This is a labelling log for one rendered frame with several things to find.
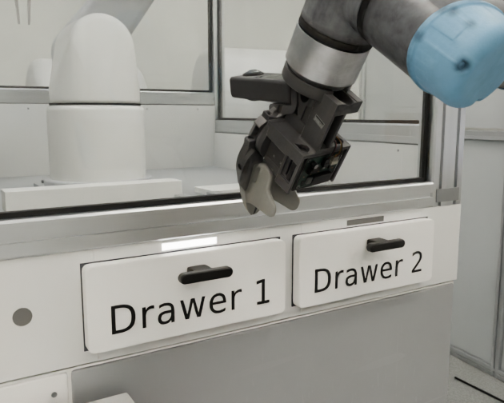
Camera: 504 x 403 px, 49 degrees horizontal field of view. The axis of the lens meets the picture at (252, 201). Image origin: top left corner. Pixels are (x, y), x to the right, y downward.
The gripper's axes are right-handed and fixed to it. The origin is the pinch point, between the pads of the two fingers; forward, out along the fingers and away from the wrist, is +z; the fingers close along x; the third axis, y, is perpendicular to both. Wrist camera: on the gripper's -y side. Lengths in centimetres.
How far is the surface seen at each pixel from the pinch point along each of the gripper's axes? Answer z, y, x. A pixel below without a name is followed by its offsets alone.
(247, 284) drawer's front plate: 14.3, 2.9, 2.2
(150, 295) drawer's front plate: 13.2, -0.1, -11.8
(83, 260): 9.7, -5.8, -18.6
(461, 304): 124, -8, 173
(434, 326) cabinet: 29, 17, 41
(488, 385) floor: 129, 24, 154
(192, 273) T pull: 8.7, 1.7, -7.7
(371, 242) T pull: 10.0, 6.2, 22.9
